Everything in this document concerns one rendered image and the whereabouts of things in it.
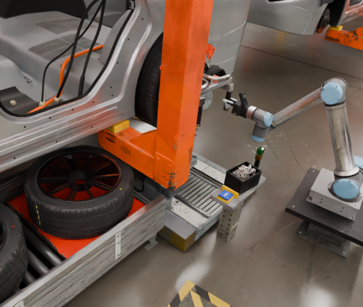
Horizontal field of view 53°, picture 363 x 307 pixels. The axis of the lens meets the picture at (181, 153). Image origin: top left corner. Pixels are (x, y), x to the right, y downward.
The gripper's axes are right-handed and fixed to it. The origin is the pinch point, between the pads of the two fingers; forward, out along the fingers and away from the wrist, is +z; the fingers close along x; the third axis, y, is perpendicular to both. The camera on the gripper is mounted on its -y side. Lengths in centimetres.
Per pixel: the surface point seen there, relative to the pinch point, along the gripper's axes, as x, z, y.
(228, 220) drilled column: -40, -42, 63
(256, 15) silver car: 216, 101, -7
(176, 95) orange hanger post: -76, -14, -31
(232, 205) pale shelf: -52, -48, 38
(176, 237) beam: -69, -22, 74
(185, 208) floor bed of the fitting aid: -41, -6, 75
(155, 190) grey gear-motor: -56, 12, 60
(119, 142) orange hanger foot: -76, 28, 18
